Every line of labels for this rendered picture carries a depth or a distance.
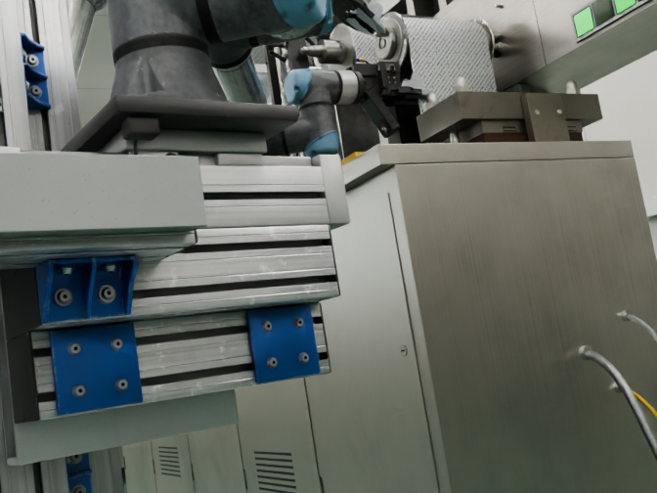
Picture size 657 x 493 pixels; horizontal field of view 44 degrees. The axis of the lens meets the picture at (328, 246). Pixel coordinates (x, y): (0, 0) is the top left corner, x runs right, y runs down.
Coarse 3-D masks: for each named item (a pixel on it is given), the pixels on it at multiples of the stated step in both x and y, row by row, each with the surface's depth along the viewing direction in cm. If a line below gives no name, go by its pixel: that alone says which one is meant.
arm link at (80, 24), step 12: (72, 0) 159; (84, 0) 160; (96, 0) 162; (72, 12) 158; (84, 12) 160; (96, 12) 166; (72, 24) 158; (84, 24) 160; (72, 36) 157; (84, 36) 160; (72, 48) 157; (84, 48) 161
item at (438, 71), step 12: (420, 60) 193; (432, 60) 195; (444, 60) 196; (456, 60) 198; (468, 60) 200; (480, 60) 202; (420, 72) 192; (432, 72) 194; (444, 72) 196; (456, 72) 197; (468, 72) 199; (480, 72) 201; (492, 72) 203; (432, 84) 193; (444, 84) 195; (468, 84) 198; (480, 84) 200; (492, 84) 202; (444, 96) 194; (420, 108) 190
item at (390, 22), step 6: (384, 24) 199; (390, 24) 196; (396, 24) 194; (396, 30) 194; (402, 36) 193; (402, 42) 193; (408, 48) 194; (396, 54) 195; (408, 54) 195; (384, 60) 200; (390, 60) 198; (396, 60) 195; (408, 60) 196; (402, 66) 198; (408, 66) 199
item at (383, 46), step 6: (390, 30) 195; (390, 36) 194; (396, 36) 195; (378, 42) 198; (384, 42) 196; (390, 42) 194; (396, 42) 195; (378, 48) 199; (384, 48) 197; (390, 48) 194; (396, 48) 195; (378, 54) 199; (384, 54) 197; (390, 54) 196
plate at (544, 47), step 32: (480, 0) 218; (512, 0) 207; (544, 0) 198; (576, 0) 188; (512, 32) 208; (544, 32) 198; (608, 32) 182; (640, 32) 186; (512, 64) 209; (544, 64) 199; (576, 64) 201; (608, 64) 205
